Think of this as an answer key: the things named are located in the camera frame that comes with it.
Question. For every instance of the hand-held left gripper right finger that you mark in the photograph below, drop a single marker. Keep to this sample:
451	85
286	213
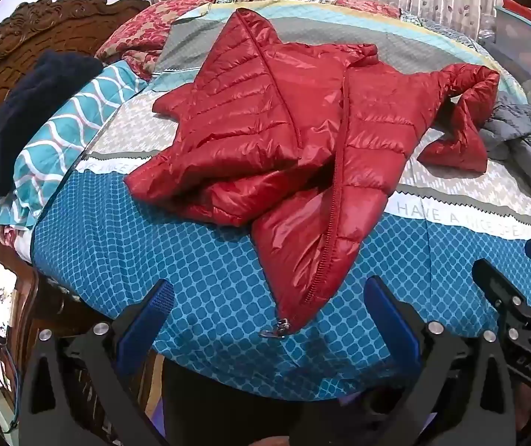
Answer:
390	323

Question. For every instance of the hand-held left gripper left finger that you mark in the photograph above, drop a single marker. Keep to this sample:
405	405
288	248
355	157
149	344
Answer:
147	323

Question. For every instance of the red puffer jacket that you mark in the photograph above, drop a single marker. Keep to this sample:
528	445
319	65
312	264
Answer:
256	116

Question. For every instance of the blue patterned bed quilt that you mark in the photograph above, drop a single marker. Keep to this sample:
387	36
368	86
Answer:
200	265

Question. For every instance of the wooden nightstand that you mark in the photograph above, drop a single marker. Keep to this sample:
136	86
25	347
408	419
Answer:
26	306

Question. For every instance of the teal wave-pattern pillow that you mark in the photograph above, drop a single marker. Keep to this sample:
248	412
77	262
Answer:
61	139

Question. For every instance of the clear plastic storage box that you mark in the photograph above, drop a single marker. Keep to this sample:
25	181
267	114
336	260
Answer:
516	32

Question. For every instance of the dark navy fuzzy cloth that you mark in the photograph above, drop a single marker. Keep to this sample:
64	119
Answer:
28	111

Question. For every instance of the carved wooden headboard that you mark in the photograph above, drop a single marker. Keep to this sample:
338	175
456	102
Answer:
37	28

